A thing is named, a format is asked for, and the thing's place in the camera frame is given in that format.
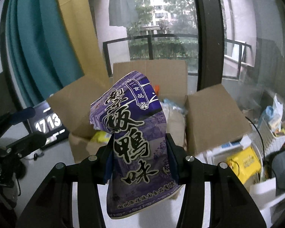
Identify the purple snack packet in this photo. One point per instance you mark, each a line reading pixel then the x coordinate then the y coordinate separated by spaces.
pixel 133 135

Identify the grey hanging cloth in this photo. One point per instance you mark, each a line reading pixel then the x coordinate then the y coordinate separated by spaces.
pixel 121 4

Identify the yellow curtain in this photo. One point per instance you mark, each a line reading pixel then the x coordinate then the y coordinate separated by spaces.
pixel 78 28

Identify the black tablet clock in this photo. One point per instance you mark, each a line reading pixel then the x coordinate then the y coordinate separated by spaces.
pixel 49 122

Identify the white slatted basket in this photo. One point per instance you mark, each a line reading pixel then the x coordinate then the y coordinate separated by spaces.
pixel 273 137

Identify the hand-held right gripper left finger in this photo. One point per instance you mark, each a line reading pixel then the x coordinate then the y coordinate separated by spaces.
pixel 107 171

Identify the yellow wipes packet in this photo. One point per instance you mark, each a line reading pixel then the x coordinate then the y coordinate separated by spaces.
pixel 245 161

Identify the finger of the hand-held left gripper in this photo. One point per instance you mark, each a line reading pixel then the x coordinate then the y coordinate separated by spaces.
pixel 26 143
pixel 22 115

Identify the teal curtain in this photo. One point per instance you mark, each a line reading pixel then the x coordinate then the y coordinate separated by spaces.
pixel 38 40

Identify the black window frame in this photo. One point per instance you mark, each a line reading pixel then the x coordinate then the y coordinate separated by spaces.
pixel 209 40

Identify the white plastic device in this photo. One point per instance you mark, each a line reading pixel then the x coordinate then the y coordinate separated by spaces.
pixel 266 194

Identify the beige snack packet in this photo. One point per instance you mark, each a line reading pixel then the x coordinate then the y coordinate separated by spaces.
pixel 177 123

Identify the brown cardboard box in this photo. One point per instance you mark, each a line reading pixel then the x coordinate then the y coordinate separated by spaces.
pixel 211 118

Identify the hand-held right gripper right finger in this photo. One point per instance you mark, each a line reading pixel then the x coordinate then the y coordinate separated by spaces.
pixel 173 166

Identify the white crumpled bag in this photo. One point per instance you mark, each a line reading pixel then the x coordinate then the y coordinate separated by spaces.
pixel 277 106

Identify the black balcony railing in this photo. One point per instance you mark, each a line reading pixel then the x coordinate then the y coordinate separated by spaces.
pixel 150 49

